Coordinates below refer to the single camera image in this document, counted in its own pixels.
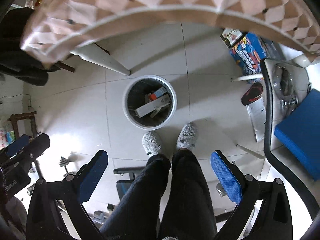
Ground white Doctor toothpaste box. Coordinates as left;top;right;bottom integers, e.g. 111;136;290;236
135;94;171;118

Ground white round trash bin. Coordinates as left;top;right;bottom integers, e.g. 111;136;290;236
123;75;177;131

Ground small metal dumbbell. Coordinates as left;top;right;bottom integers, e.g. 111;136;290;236
59;157;75;178

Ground right leg dark trousers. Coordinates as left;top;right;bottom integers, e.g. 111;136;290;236
158;148;217;239

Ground leg dark trousers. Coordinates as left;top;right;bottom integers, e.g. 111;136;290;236
100;154;171;239
158;148;217;239

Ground left leg dark trousers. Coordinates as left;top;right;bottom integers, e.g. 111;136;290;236
100;154;171;239

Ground blue cushion pad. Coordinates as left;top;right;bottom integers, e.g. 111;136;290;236
274;89;320;181

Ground white table leg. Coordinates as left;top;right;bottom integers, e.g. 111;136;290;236
71;43;131;76

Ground grey left fluffy slipper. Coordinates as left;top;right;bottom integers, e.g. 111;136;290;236
142;131;163;156

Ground grey fluffy slipper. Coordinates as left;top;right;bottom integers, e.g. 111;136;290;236
142;131;163;156
176;122;198;151

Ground white paper booklet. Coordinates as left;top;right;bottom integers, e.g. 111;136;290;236
246;98;266;142

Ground grey right fluffy slipper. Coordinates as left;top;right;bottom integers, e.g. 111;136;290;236
176;122;198;151

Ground black red slipper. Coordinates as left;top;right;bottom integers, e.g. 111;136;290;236
241;82;263;106

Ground pink brown checkered tablecloth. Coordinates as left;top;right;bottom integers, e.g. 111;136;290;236
21;0;319;67

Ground blue colourful toy box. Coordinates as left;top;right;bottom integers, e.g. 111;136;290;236
229;33;281;76

